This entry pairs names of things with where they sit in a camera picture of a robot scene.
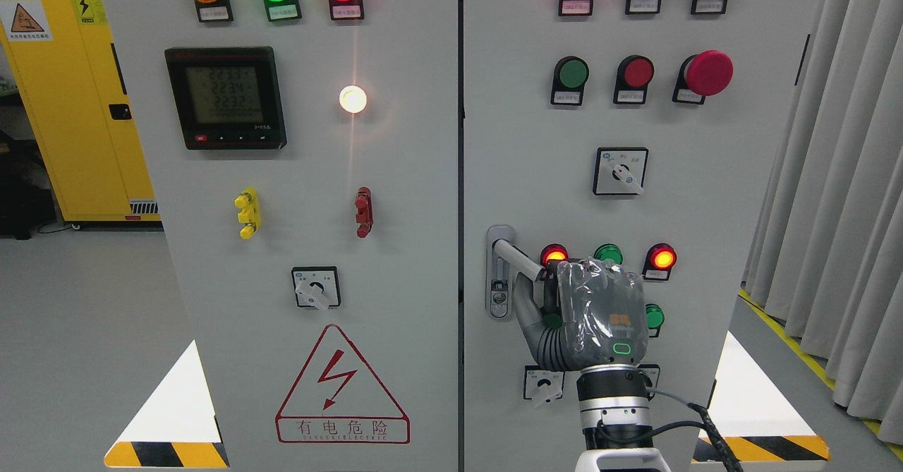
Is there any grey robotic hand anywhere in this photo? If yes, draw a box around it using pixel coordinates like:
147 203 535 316
512 259 648 372

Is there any silver cabinet door handle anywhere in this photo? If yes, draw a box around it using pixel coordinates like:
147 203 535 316
485 224 543 319

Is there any right grey cabinet door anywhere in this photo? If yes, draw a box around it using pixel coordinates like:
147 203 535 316
462 0 820 471

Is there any grey cabinet door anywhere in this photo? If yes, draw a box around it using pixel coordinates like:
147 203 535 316
462 0 820 471
104 0 460 471

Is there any left grey cabinet door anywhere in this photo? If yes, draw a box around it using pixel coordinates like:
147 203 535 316
104 0 460 471

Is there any red lit lamp middle left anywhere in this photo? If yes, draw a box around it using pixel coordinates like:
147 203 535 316
540 243 569 267

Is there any red lit lamp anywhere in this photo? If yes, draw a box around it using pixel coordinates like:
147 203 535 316
642 243 677 282
540 243 569 267

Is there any green lamp middle centre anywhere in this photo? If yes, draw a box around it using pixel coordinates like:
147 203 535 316
593 243 624 264

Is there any green button lower right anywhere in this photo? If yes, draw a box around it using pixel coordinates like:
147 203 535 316
645 303 665 338

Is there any red lit lamp middle right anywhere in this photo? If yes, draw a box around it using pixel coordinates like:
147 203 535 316
642 243 677 282

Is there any red terminal connector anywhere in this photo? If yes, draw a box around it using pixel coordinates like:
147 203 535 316
354 186 374 238

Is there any green push button upper row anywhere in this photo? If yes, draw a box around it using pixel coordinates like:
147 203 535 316
550 55 589 107

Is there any red push button upper row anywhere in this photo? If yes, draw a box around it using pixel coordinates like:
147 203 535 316
612 54 655 105

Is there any red lightning warning sticker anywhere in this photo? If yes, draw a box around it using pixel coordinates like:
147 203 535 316
275 324 411 445

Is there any grey curtain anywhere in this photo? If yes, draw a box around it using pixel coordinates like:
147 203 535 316
743 0 902 445

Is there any red mushroom emergency stop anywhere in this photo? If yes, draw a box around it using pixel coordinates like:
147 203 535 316
672 50 734 105

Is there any white lit indicator lamp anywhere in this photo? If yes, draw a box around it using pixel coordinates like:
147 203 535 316
339 84 368 114

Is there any yellow terminal connector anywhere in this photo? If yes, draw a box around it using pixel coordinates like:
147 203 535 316
234 187 261 240

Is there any black digital power meter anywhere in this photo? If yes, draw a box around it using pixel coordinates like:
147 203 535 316
165 47 286 150

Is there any yellow safety cabinet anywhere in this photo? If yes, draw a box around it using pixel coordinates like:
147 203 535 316
2 0 160 224

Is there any lower white rotary switch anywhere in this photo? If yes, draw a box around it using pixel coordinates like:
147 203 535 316
523 365 565 409

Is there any black key selector switch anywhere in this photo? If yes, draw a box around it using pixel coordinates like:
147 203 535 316
638 363 661 400

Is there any upper right rotary switch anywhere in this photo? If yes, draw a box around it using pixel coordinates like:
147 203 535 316
593 147 649 195

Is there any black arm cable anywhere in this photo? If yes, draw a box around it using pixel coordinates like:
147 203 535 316
596 386 745 472

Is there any left door rotary switch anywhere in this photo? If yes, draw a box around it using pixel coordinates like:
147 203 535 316
291 266 341 310

